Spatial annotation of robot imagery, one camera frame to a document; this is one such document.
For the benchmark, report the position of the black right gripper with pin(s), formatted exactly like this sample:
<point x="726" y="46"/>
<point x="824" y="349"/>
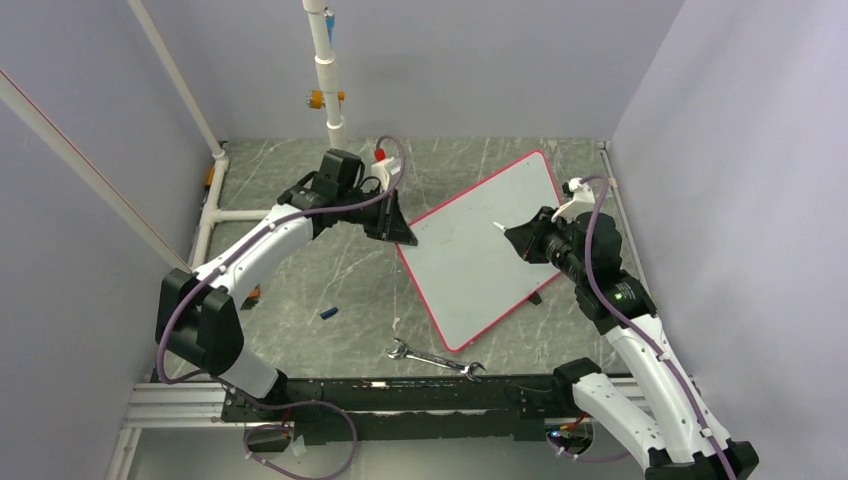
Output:
<point x="527" y="238"/>

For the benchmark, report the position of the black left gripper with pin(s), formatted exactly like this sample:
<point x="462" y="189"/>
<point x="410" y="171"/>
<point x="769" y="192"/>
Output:
<point x="390" y="224"/>

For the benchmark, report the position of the pink-framed whiteboard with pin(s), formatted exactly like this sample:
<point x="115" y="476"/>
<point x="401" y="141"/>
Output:
<point x="467" y="274"/>

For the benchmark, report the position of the blue marker cap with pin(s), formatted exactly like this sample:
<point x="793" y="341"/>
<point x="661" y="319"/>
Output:
<point x="328" y="313"/>

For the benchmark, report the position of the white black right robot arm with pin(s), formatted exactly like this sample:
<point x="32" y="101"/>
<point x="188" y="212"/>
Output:
<point x="676" y="436"/>

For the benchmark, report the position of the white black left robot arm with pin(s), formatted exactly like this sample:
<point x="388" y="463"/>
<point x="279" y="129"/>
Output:
<point x="198" y="319"/>

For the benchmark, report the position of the silver double open-end wrench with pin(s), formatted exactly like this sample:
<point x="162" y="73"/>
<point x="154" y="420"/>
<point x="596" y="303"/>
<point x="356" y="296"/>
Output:
<point x="401" y="350"/>

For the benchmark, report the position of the orange pipe valve fitting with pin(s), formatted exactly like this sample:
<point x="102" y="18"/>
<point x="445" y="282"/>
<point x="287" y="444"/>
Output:
<point x="316" y="99"/>

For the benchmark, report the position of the black orange small block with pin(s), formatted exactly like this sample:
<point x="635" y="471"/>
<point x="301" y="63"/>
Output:
<point x="252" y="299"/>

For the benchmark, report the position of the diagonal white pipe red stripe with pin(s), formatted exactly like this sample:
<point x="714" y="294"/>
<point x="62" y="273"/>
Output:
<point x="14" y="97"/>

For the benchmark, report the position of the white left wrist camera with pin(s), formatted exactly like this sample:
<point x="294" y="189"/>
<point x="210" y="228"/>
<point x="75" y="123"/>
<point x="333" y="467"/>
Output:
<point x="388" y="170"/>

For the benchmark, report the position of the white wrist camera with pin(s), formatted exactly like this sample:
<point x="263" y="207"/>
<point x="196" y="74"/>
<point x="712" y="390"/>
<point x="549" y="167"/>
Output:
<point x="580" y="200"/>
<point x="388" y="170"/>

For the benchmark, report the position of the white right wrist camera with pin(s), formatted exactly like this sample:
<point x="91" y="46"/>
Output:
<point x="580" y="200"/>

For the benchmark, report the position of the white PVC pipe frame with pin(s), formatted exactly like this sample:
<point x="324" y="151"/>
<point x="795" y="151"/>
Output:
<point x="320" y="16"/>

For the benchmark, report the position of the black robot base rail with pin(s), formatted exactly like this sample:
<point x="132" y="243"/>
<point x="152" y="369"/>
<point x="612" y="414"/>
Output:
<point x="520" y="407"/>

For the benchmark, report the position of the aluminium extrusion frame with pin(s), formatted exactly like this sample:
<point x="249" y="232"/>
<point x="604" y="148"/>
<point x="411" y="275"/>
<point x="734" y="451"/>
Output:
<point x="154" y="406"/>

